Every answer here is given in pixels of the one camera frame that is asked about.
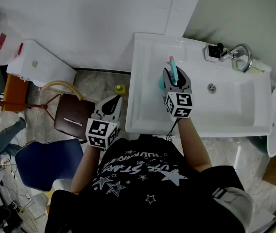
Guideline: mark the wooden chair with brown seat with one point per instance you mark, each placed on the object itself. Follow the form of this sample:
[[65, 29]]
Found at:
[[72, 110]]

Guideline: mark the white vanity table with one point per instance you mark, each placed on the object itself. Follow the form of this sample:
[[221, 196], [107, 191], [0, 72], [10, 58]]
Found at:
[[225, 110]]

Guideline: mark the pink spoon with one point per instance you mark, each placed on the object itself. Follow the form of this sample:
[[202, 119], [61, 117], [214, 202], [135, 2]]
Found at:
[[73, 121]]

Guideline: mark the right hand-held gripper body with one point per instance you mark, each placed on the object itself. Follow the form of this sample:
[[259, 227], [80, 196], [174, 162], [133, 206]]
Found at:
[[179, 104]]

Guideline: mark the person's left forearm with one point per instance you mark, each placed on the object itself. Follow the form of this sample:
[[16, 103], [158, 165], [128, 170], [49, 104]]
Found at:
[[84, 171]]

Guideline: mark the white rectangular box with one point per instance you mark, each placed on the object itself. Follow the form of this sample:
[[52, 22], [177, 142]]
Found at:
[[40, 64]]

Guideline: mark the metal sink drain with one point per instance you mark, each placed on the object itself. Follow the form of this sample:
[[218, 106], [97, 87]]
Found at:
[[211, 88]]

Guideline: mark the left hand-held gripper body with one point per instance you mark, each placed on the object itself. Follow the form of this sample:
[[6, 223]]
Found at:
[[99, 132]]

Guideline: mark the brown wooden pole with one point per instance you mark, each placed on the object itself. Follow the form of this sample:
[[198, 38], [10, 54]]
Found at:
[[14, 103]]

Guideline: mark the orange stool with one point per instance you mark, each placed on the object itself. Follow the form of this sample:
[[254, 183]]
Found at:
[[11, 93]]

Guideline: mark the dark blue chair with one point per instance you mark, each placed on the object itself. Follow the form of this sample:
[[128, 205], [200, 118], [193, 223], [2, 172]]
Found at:
[[45, 164]]

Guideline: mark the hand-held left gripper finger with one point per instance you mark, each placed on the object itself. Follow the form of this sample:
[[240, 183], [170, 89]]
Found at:
[[105, 101], [120, 108]]

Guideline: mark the chrome faucet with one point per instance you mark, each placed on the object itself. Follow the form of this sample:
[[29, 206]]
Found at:
[[245, 54]]

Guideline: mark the black and white soap dispenser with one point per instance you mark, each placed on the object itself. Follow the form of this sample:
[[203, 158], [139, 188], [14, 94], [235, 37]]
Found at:
[[212, 53]]

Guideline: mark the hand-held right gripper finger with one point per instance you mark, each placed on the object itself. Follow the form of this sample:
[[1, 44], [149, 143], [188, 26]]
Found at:
[[186, 80], [167, 80]]

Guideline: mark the black star print t-shirt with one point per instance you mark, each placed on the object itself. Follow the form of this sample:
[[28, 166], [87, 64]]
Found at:
[[140, 198]]

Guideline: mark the small yellow bottle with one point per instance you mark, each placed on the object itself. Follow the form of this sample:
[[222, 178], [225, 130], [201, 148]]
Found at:
[[120, 90]]

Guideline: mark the person's right forearm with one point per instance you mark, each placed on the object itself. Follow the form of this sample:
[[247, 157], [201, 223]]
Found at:
[[194, 144]]

